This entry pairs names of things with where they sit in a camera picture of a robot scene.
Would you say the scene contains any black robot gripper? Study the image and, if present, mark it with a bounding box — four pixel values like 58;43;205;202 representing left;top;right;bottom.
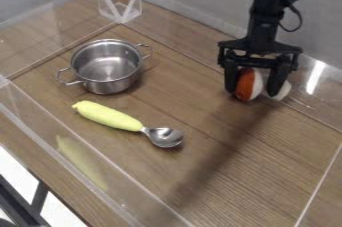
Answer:
218;17;302;97

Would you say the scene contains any red and white toy mushroom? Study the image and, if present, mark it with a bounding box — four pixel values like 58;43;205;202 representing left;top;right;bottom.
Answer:
234;68;292;102

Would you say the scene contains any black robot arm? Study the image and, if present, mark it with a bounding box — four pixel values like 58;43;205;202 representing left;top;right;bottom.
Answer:
218;0;304;97

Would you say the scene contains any silver metal pot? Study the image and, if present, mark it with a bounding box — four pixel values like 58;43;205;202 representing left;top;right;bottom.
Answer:
57;39;153;95

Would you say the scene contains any black cable loop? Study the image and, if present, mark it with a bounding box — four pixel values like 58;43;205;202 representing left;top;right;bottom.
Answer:
278;4;305;33

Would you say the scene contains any spoon with yellow handle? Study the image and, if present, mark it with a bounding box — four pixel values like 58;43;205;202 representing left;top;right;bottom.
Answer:
73;101;183;148

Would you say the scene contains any black metal table frame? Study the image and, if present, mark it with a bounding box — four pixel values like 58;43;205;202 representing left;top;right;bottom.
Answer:
0;175;51;227

